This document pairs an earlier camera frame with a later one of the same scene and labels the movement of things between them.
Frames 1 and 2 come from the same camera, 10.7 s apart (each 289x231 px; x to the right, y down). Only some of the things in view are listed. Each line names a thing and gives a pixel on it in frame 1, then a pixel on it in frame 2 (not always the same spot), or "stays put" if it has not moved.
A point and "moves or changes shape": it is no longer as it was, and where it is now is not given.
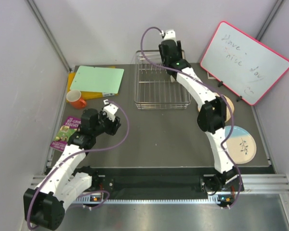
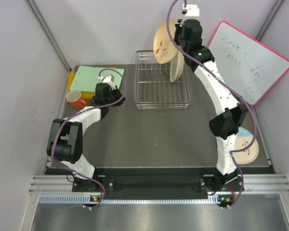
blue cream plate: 241,145 stays put
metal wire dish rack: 153,87 stays put
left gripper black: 113,126 -> 116,92
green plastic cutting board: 97,79 stays put
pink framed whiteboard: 245,66 stays put
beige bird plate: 172,79 moves or changes shape
